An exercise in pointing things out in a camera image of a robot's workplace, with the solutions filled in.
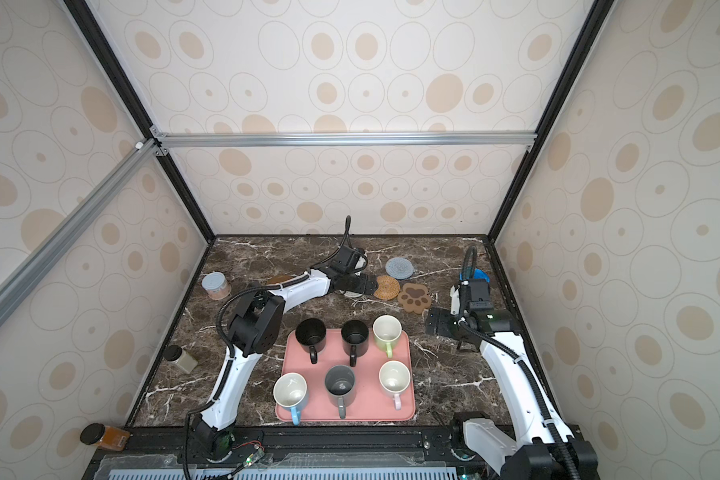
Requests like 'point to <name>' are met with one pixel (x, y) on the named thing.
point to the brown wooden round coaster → (278, 279)
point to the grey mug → (340, 385)
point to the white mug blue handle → (290, 390)
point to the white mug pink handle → (395, 377)
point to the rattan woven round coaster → (388, 287)
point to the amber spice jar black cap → (106, 436)
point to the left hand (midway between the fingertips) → (377, 279)
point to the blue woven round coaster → (399, 268)
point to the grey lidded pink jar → (216, 285)
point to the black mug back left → (311, 336)
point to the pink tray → (377, 387)
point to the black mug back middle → (355, 340)
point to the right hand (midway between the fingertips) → (445, 323)
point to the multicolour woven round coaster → (349, 293)
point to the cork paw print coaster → (414, 297)
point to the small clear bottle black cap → (175, 354)
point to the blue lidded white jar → (480, 274)
